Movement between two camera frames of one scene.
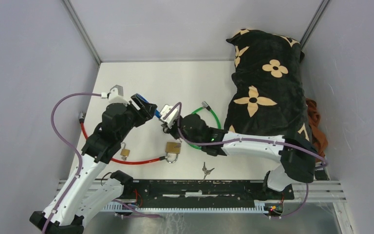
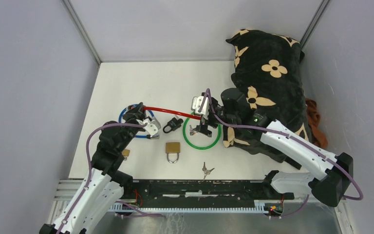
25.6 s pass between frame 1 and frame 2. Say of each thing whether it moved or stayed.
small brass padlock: stayed
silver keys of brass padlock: stayed
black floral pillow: stayed
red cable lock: moved
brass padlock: stayed
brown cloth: stayed
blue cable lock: moved
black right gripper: moved
